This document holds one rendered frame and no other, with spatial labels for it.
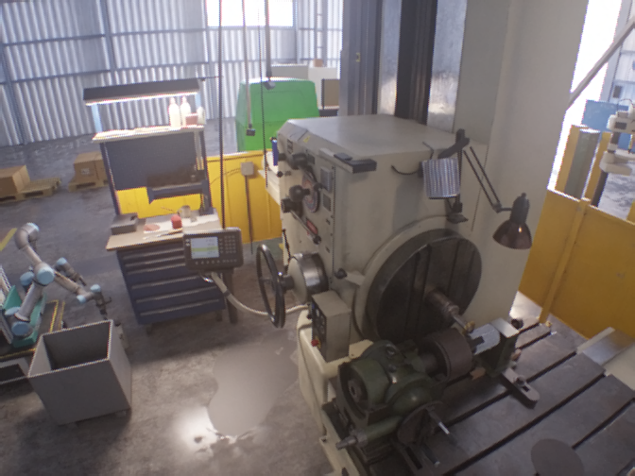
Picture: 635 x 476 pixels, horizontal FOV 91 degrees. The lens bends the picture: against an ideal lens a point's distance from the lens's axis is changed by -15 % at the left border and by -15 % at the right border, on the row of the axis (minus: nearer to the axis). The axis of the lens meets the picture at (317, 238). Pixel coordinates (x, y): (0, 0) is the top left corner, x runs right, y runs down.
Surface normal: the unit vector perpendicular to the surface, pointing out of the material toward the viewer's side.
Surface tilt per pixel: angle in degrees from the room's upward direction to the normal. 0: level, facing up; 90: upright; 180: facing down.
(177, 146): 90
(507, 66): 90
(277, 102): 84
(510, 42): 90
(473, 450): 0
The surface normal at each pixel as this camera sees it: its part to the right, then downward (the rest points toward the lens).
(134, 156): 0.34, 0.44
